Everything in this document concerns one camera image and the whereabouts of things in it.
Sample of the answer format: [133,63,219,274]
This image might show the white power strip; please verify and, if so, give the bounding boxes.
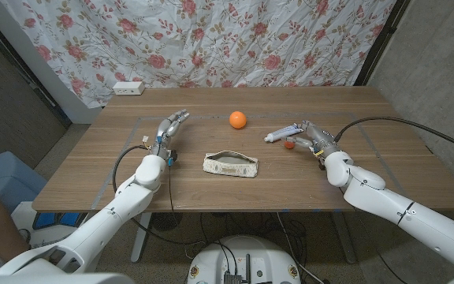
[112,80,146,96]

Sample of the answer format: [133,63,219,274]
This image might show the white robot torso edge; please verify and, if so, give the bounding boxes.
[0,271,136,284]

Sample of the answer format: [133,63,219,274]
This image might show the beige patterned pen bag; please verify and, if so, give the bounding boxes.
[202,150,259,179]

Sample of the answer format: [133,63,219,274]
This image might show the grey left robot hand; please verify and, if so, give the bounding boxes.
[150,109,192,159]

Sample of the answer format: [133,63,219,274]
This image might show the grey tape outline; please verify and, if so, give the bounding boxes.
[91,112,415,210]

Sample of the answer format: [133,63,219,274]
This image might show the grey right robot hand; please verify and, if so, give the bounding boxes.
[281,120,341,159]

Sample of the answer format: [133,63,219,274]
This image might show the white table leg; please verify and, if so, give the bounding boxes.
[130,211,153,264]

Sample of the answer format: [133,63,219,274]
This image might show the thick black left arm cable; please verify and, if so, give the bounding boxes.
[111,144,151,194]

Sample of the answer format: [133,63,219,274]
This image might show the black round disc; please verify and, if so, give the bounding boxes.
[150,211,184,233]

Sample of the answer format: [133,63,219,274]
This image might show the black backdrop pole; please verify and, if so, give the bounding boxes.
[353,0,411,87]
[0,7,73,127]

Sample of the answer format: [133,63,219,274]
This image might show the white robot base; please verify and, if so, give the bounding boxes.
[186,235,302,284]

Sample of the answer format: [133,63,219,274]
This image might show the orange fruit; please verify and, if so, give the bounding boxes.
[229,110,248,130]

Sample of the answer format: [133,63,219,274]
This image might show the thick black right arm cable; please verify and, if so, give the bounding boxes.
[332,116,454,158]

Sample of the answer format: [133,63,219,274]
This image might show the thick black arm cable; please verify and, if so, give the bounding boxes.
[111,144,151,194]
[332,116,454,158]

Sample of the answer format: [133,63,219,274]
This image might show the thin black left wrist cable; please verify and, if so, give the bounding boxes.
[167,162,176,214]

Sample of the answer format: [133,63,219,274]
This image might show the floral print backdrop curtain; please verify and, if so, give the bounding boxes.
[0,0,397,110]

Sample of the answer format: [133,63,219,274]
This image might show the grey table leg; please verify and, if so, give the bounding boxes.
[331,211,358,264]

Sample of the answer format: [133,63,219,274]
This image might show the white toothpaste tube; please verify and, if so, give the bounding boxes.
[263,122,305,144]

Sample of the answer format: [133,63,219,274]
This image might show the blue plastic bin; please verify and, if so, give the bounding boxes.
[0,151,49,216]

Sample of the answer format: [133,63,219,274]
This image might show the white and blue floor box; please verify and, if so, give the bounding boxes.
[9,200,90,248]

